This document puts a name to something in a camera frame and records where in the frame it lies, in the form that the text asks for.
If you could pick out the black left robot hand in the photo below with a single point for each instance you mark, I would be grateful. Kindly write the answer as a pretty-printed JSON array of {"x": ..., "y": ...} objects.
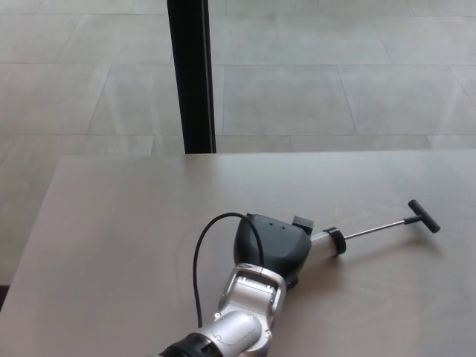
[{"x": 275, "y": 245}]

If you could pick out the black vertical frame post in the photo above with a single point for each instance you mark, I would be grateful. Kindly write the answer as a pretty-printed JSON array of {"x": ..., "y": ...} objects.
[{"x": 191, "y": 74}]

